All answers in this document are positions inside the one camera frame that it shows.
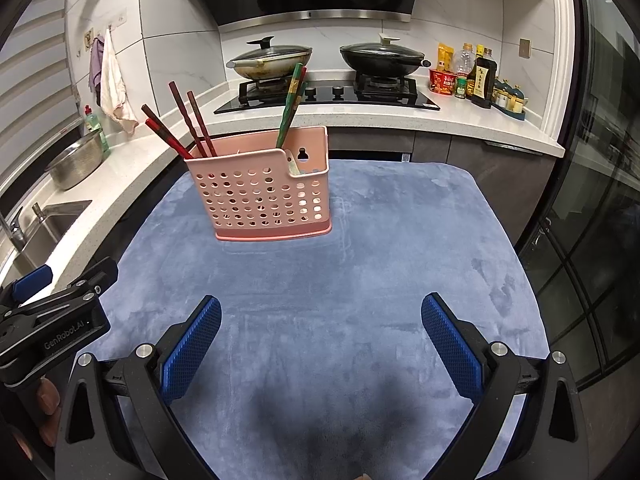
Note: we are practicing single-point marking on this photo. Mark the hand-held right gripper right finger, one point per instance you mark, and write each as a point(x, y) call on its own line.
point(450, 345)

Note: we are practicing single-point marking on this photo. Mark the glass sliding door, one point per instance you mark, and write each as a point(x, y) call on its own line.
point(590, 185)

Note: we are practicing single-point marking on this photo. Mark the black gas stove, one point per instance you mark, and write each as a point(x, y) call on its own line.
point(340, 97)

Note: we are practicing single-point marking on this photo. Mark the spice jar rack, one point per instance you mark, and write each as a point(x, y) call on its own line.
point(510, 100)

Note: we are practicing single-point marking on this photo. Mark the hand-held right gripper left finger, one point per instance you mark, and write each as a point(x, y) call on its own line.
point(192, 350)

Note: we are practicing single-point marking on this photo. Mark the window blinds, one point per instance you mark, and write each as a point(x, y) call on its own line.
point(30, 60)

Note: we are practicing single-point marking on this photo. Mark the maroon chopstick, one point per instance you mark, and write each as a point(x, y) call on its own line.
point(160, 122)
point(188, 117)
point(200, 120)

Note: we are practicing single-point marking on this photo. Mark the chrome faucet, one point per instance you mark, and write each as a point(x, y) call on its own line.
point(15, 230)

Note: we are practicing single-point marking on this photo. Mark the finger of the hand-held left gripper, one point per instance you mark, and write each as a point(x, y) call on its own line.
point(97, 277)
point(32, 282)

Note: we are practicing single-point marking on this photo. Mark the olive wok with glass lid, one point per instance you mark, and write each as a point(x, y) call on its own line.
point(270, 60)

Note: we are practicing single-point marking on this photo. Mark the wall switch plate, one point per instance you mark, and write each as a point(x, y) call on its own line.
point(525, 47)

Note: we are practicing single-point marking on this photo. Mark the small green seasoning bottle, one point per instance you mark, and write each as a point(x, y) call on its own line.
point(460, 89)

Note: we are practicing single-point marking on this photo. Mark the sink soap dispenser pump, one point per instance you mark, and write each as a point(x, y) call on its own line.
point(38, 210)

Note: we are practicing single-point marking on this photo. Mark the stainless steel basin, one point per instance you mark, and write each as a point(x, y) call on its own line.
point(75, 162)

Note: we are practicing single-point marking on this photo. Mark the green dish soap bottle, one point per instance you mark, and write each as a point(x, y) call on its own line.
point(96, 130)

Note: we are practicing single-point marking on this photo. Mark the blue table cloth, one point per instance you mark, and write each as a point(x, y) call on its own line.
point(325, 310)

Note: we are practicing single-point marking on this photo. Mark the white hanging towel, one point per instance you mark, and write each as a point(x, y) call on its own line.
point(114, 85)

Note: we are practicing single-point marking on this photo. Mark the purple hanging towel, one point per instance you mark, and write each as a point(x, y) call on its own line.
point(96, 62)

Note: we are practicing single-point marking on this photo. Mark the green chopstick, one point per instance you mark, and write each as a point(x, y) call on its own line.
point(289, 107)

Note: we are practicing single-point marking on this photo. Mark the pink perforated utensil holder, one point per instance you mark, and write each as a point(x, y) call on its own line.
point(260, 200)

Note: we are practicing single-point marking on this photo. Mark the stainless steel sink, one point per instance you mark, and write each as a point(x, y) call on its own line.
point(50, 230)

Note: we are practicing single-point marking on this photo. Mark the black wok with lid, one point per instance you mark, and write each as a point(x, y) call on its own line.
point(385, 60)

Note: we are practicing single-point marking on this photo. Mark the clear oil bottle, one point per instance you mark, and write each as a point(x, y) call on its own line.
point(465, 62)

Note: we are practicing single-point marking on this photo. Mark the person's left hand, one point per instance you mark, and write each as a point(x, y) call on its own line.
point(48, 397)

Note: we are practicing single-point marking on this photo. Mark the red instant noodle cup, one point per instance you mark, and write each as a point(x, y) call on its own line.
point(442, 84)

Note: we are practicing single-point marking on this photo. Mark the yellow seasoning packet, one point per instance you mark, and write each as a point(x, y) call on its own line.
point(445, 57)

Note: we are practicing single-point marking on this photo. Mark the dark soy sauce bottle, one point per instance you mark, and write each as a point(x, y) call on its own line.
point(484, 82)

